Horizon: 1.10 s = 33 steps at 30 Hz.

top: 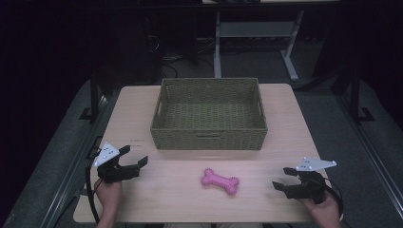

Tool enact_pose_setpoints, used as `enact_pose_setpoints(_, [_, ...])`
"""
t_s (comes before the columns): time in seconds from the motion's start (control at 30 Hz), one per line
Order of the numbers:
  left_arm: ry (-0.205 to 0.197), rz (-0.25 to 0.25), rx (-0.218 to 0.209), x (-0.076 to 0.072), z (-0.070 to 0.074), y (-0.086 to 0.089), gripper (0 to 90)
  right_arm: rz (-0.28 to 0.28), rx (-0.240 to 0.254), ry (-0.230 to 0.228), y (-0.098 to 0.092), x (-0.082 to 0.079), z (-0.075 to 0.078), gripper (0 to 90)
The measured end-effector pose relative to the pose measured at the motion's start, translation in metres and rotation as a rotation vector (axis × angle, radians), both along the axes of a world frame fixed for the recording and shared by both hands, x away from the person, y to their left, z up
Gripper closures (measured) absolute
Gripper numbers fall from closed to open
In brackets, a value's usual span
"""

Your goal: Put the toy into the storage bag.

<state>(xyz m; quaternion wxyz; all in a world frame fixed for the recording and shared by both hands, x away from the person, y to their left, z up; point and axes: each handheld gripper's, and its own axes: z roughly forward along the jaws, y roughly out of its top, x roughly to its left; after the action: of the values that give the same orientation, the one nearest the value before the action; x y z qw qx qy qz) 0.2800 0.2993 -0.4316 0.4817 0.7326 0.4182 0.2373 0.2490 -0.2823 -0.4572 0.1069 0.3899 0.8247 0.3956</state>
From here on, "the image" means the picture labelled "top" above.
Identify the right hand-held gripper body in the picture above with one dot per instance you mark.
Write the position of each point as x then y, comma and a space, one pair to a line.
312, 185

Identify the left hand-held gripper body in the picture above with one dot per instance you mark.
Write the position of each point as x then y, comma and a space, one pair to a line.
107, 153

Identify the pink bone-shaped chew toy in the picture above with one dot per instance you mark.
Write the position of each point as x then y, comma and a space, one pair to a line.
220, 182

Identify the green woven basket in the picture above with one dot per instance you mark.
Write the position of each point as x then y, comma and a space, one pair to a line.
209, 117

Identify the person's right hand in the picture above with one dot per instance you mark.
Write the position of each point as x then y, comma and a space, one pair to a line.
326, 213

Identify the person's left hand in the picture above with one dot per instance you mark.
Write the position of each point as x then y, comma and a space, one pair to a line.
109, 196

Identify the black metal stand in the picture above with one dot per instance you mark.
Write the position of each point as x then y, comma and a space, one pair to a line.
94, 101
356, 104

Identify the black table edge bracket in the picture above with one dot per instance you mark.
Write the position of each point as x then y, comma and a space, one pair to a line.
95, 146

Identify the aluminium rail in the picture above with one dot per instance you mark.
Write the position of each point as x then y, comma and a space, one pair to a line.
72, 164
370, 148

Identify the grey metal desk frame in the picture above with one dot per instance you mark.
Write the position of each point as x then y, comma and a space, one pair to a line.
253, 30

